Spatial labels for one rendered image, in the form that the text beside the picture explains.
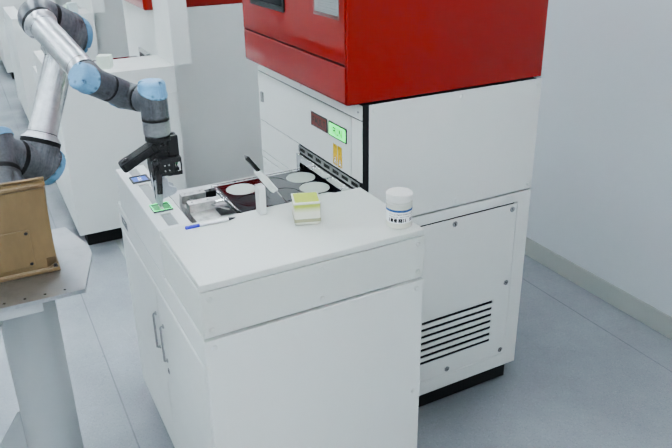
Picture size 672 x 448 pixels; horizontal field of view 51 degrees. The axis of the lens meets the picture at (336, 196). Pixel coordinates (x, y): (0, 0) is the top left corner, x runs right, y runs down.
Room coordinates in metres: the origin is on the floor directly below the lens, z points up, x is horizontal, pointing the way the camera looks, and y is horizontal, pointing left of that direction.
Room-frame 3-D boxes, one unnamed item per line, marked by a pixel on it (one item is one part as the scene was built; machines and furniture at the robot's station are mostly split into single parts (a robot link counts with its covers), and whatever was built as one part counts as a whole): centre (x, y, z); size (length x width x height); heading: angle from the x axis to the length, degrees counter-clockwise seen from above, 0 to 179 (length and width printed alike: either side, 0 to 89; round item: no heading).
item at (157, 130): (1.86, 0.49, 1.20); 0.08 x 0.08 x 0.05
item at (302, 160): (2.19, 0.03, 0.89); 0.44 x 0.02 x 0.10; 28
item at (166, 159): (1.87, 0.49, 1.12); 0.09 x 0.08 x 0.12; 117
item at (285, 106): (2.35, 0.10, 1.02); 0.82 x 0.03 x 0.40; 28
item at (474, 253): (2.51, -0.20, 0.41); 0.82 x 0.71 x 0.82; 28
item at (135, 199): (1.97, 0.56, 0.89); 0.55 x 0.09 x 0.14; 28
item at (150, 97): (1.86, 0.50, 1.28); 0.09 x 0.08 x 0.11; 57
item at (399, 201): (1.71, -0.17, 1.01); 0.07 x 0.07 x 0.10
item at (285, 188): (2.10, 0.17, 0.90); 0.34 x 0.34 x 0.01; 28
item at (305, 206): (1.75, 0.08, 1.00); 0.07 x 0.07 x 0.07; 8
